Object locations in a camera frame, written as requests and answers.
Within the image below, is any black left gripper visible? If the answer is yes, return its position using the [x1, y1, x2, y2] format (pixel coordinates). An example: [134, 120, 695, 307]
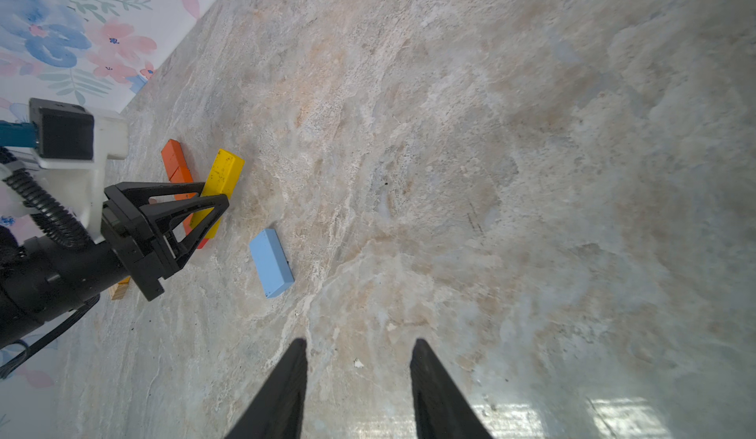
[102, 182, 230, 301]

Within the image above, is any orange long block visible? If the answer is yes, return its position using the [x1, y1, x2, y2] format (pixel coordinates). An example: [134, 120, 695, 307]
[167, 165, 205, 236]

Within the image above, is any yellow long block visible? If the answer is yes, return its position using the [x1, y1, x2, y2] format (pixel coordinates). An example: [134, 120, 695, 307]
[190, 149, 245, 240]

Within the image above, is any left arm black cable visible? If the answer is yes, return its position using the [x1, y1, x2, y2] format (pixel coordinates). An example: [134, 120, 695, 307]
[0, 146, 102, 381]

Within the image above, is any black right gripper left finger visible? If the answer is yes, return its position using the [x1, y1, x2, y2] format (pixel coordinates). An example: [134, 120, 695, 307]
[226, 339, 307, 439]

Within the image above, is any orange short block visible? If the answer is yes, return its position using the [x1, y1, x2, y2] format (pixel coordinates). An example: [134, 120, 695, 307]
[161, 139, 188, 182]

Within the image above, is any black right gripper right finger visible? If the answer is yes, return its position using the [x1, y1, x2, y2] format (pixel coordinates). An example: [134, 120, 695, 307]
[409, 339, 492, 439]

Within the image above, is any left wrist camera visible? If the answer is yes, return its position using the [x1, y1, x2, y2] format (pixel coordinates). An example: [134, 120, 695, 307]
[1, 98, 129, 248]

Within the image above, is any small grooved wooden block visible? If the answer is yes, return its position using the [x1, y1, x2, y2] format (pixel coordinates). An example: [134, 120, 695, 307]
[108, 277, 131, 300]

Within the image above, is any light blue block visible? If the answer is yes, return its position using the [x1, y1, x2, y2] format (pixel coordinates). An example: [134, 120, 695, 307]
[249, 228, 295, 299]

